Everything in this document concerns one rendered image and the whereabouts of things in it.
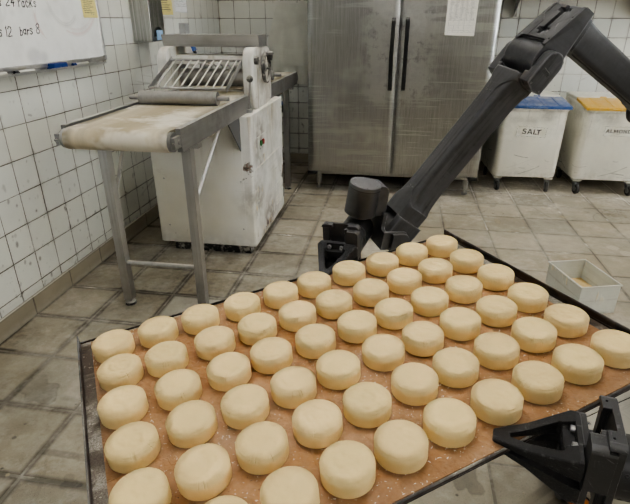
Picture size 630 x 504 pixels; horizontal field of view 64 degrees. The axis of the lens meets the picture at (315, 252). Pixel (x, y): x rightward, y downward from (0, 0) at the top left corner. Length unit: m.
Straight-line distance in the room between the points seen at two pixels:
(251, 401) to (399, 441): 0.16
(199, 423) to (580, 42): 0.84
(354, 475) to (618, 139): 4.43
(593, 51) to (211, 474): 0.90
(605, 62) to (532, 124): 3.47
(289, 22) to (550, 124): 2.45
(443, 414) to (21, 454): 1.74
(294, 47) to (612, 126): 2.80
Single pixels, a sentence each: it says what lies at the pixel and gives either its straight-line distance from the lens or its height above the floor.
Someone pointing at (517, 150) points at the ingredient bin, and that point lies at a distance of 4.57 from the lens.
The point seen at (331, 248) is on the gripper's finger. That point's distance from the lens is 0.83.
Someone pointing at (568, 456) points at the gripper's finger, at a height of 1.00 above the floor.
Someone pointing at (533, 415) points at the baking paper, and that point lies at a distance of 0.57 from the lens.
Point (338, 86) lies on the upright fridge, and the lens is 4.14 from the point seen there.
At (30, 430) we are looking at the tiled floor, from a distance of 2.17.
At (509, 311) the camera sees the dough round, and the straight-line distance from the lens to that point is 0.68.
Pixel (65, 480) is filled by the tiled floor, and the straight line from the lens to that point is 1.94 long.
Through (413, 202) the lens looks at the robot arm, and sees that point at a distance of 0.93.
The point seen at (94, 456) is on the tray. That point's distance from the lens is 0.58.
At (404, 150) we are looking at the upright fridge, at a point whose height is 0.38.
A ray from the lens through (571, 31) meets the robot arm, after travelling 0.99.
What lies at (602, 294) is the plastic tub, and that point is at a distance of 2.86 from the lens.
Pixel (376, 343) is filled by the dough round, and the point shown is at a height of 1.00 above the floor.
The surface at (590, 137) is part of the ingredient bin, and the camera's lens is 4.69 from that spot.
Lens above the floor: 1.34
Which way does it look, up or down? 25 degrees down
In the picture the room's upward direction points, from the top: straight up
